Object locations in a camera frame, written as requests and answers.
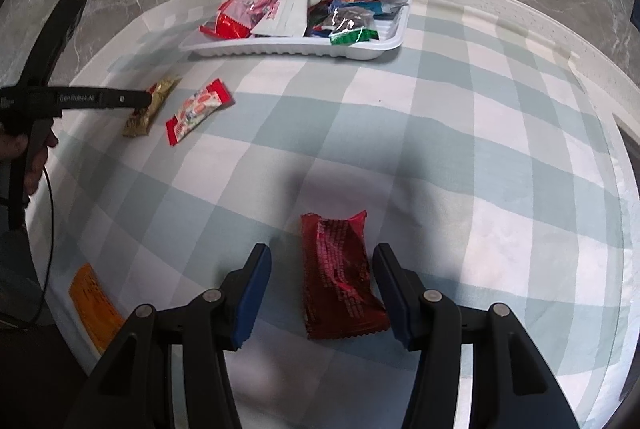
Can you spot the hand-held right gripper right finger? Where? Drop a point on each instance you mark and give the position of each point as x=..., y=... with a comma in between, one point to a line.
x=395, y=294

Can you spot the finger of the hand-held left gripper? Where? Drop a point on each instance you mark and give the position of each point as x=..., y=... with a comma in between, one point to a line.
x=110, y=99

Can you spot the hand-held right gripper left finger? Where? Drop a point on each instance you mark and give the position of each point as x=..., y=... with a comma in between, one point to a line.
x=252, y=294

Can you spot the gold snack packet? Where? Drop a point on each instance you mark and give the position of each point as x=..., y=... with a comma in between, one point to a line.
x=142, y=121

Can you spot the dark red snack packet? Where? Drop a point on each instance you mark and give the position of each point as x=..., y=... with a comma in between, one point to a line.
x=340, y=274

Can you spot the white plastic tray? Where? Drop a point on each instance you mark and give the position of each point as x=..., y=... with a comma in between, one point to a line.
x=300, y=49

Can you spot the clear nut packet green end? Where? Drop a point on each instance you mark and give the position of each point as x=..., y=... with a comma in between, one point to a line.
x=347, y=21

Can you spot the person's left hand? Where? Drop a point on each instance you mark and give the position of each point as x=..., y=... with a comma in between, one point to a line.
x=35, y=174

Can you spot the red and white snack packet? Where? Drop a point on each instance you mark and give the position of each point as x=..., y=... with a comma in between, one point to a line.
x=200, y=106

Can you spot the bright red snack packet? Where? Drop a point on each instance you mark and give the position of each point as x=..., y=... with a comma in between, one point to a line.
x=227, y=26

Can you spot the green checked tablecloth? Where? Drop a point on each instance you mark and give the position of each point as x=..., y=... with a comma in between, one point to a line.
x=450, y=159

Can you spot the orange snack packet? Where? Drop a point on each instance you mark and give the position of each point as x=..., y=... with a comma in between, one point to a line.
x=92, y=304

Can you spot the person's dark clothing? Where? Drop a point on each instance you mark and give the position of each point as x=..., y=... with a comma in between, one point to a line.
x=30, y=384

